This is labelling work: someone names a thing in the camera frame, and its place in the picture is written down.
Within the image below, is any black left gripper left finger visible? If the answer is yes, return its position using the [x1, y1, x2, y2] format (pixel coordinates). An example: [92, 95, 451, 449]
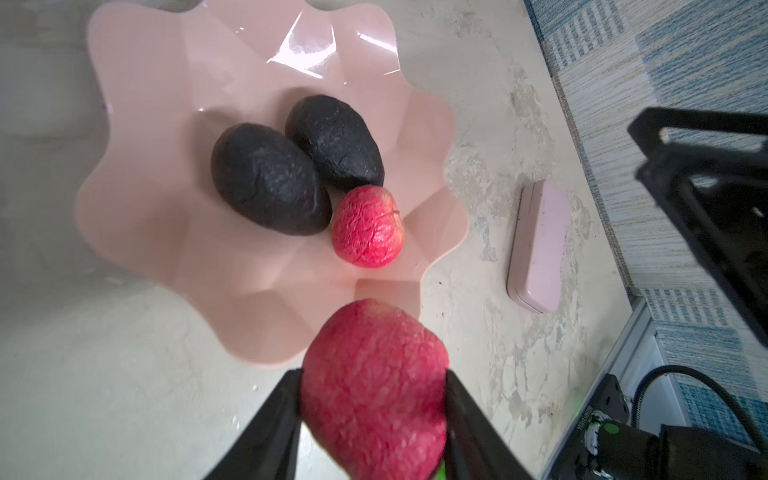
[205, 369, 302, 480]

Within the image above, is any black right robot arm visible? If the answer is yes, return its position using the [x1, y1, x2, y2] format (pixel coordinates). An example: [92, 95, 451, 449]
[546, 107, 767, 479]

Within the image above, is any red apple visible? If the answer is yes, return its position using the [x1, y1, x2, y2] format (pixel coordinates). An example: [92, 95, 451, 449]
[330, 185, 405, 269]
[299, 299, 449, 479]

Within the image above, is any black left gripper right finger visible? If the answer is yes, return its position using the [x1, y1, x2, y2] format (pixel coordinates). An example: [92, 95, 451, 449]
[444, 370, 532, 480]

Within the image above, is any pink rectangular case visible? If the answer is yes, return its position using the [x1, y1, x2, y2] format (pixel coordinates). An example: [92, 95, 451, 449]
[507, 179, 571, 314]

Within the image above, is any pink scalloped fruit bowl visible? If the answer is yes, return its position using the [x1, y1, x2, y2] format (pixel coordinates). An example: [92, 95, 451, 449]
[76, 1, 469, 367]

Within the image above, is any dark avocado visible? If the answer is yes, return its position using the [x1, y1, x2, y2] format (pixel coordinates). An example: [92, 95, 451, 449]
[285, 94, 385, 192]
[211, 123, 333, 236]

